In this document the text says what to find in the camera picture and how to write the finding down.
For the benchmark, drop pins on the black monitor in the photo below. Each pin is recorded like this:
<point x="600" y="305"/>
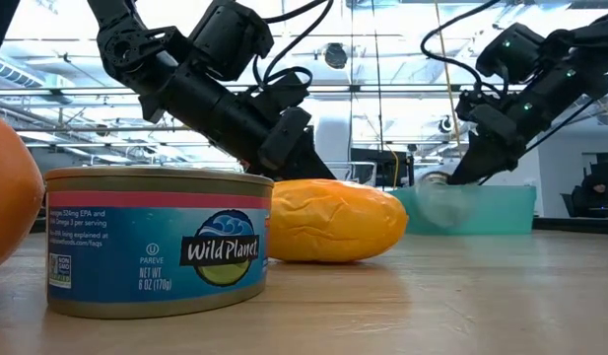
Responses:
<point x="382" y="165"/>

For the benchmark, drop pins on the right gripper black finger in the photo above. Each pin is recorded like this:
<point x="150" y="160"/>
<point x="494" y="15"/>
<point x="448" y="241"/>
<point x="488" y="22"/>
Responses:
<point x="483" y="160"/>

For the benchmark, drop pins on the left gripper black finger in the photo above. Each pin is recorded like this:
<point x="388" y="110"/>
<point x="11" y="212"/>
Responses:
<point x="311" y="165"/>

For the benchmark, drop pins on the black metal table frame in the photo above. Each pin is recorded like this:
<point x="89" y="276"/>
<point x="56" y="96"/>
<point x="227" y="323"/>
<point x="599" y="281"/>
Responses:
<point x="574" y="224"/>

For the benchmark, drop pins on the person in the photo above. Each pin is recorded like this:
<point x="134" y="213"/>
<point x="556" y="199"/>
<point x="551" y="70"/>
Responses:
<point x="599" y="190"/>

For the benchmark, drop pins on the white building column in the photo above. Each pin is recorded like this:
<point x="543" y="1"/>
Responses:
<point x="333" y="133"/>

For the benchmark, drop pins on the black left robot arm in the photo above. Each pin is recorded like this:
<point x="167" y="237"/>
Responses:
<point x="210" y="103"/>

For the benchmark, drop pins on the blue Wild Planet tuna can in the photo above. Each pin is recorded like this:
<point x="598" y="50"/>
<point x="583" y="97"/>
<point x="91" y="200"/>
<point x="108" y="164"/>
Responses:
<point x="136" y="241"/>

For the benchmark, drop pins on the orange fruit toy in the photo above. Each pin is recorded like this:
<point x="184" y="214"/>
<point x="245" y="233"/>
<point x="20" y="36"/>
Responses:
<point x="13" y="192"/>

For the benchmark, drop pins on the teal plastic bin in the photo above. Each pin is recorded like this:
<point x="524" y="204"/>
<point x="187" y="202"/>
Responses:
<point x="505" y="212"/>

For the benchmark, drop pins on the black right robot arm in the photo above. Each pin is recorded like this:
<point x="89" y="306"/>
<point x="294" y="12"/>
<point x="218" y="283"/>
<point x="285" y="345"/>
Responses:
<point x="555" y="74"/>

